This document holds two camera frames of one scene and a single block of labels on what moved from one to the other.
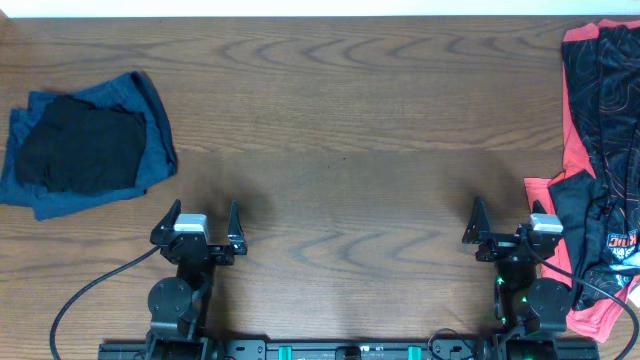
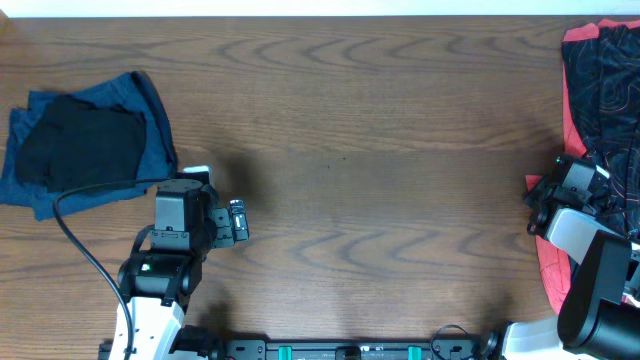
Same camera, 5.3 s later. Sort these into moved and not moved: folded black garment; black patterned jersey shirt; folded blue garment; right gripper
Moved: right gripper
Not moved: black patterned jersey shirt; folded black garment; folded blue garment
